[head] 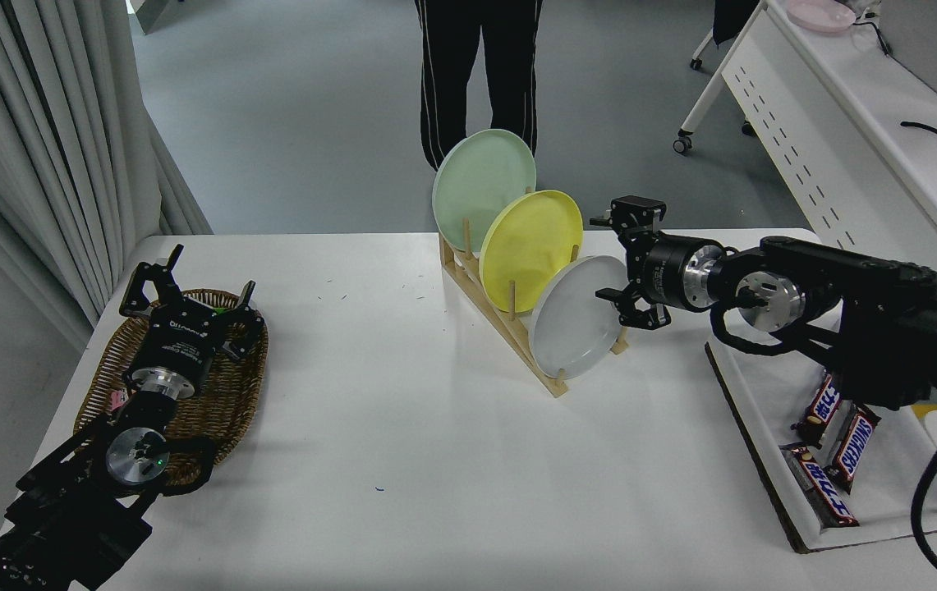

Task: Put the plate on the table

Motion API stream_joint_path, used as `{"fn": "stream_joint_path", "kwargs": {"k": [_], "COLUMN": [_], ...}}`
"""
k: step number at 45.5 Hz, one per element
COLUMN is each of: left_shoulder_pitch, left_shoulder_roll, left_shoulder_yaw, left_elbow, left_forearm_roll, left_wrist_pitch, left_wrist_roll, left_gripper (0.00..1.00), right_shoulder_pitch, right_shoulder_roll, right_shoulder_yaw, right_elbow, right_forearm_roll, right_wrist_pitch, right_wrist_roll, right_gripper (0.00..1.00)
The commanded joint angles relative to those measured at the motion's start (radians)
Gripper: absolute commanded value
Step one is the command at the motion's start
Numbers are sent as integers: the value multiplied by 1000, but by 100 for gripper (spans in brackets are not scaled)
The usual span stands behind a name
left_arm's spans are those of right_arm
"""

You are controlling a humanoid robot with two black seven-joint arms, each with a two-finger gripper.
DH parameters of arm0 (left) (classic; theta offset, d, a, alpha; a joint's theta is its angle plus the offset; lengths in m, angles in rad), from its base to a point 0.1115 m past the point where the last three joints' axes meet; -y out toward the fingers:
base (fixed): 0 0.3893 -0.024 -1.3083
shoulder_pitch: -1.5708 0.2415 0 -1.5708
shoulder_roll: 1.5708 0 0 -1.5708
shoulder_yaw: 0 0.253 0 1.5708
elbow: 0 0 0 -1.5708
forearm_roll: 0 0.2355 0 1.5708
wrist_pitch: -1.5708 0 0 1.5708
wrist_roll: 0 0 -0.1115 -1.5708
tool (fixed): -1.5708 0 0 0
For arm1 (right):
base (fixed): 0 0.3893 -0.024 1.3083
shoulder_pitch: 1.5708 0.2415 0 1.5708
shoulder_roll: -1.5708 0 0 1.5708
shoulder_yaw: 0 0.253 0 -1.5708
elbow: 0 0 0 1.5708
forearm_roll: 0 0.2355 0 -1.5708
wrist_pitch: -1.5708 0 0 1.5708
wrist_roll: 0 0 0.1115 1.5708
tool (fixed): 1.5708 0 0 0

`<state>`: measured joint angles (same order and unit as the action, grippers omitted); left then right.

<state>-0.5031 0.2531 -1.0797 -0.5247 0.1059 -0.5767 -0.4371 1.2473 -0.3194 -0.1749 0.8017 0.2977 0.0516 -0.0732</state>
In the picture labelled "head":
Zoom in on brown wicker basket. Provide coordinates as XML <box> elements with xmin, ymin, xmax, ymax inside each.
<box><xmin>74</xmin><ymin>287</ymin><xmax>270</xmax><ymax>487</ymax></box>

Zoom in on brown snack bar, blue characters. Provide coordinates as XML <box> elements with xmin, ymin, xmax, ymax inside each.
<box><xmin>780</xmin><ymin>443</ymin><xmax>860</xmax><ymax>529</ymax></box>

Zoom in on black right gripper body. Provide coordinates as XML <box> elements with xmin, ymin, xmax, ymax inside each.
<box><xmin>627</xmin><ymin>232</ymin><xmax>696</xmax><ymax>312</ymax></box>

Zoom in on grey laptop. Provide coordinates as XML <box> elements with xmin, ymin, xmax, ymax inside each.
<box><xmin>879</xmin><ymin>0</ymin><xmax>937</xmax><ymax>113</ymax></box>

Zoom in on thick black cable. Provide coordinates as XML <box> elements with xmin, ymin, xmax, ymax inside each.
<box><xmin>900</xmin><ymin>121</ymin><xmax>937</xmax><ymax>153</ymax></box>

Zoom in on thin black cable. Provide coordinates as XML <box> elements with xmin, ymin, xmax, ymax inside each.
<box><xmin>850</xmin><ymin>7</ymin><xmax>894</xmax><ymax>58</ymax></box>

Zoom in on brown Snickers bar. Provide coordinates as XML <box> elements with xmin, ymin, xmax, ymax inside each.
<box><xmin>823</xmin><ymin>404</ymin><xmax>882</xmax><ymax>495</ymax></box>

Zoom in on grey plate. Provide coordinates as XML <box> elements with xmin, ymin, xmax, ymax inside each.
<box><xmin>529</xmin><ymin>255</ymin><xmax>632</xmax><ymax>380</ymax></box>

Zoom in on pale green plate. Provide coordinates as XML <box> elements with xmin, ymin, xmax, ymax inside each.
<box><xmin>432</xmin><ymin>129</ymin><xmax>538</xmax><ymax>254</ymax></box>

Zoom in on white tray with dark edge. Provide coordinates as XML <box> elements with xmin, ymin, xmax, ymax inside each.
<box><xmin>705</xmin><ymin>328</ymin><xmax>937</xmax><ymax>555</ymax></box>

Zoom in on white perforated desk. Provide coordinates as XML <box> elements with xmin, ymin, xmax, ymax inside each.
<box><xmin>673</xmin><ymin>0</ymin><xmax>937</xmax><ymax>329</ymax></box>

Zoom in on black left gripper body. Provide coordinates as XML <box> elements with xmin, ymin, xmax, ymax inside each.
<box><xmin>130</xmin><ymin>301</ymin><xmax>233</xmax><ymax>387</ymax></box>

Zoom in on grey curtain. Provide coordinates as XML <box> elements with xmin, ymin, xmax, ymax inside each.
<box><xmin>0</xmin><ymin>0</ymin><xmax>214</xmax><ymax>350</ymax></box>

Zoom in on brown snack bar, white characters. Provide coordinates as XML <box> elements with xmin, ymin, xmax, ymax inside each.
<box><xmin>792</xmin><ymin>371</ymin><xmax>847</xmax><ymax>448</ymax></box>

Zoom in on yellow plate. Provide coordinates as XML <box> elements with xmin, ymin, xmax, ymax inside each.
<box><xmin>479</xmin><ymin>190</ymin><xmax>585</xmax><ymax>314</ymax></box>

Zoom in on wooden plate rack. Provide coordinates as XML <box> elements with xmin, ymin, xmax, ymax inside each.
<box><xmin>439</xmin><ymin>187</ymin><xmax>631</xmax><ymax>399</ymax></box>

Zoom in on pink plate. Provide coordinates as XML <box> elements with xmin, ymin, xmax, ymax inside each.
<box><xmin>786</xmin><ymin>0</ymin><xmax>858</xmax><ymax>34</ymax></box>

